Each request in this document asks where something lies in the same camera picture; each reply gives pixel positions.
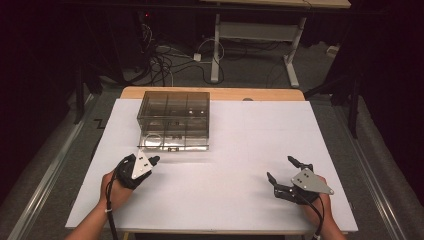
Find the smoky clear drawer cabinet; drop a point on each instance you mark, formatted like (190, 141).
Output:
(173, 103)

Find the grey table grommet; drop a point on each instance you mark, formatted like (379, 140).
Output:
(247, 99)

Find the metal floor rail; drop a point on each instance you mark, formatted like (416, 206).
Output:
(373, 180)
(50, 170)

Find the white power adapter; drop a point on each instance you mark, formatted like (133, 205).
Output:
(197, 57)

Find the person's left hand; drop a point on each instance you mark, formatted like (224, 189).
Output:
(115, 195)

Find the wooden table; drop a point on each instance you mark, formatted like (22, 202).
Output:
(266, 94)

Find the white-framed desk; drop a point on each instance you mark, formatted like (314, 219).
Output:
(256, 31)

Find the black metal stand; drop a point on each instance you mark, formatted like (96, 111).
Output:
(353, 106)
(80, 93)

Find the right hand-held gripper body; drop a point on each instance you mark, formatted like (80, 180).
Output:
(308, 181)

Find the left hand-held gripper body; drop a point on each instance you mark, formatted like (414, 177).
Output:
(140, 166)

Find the person's right hand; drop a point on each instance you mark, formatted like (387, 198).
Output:
(320, 213)

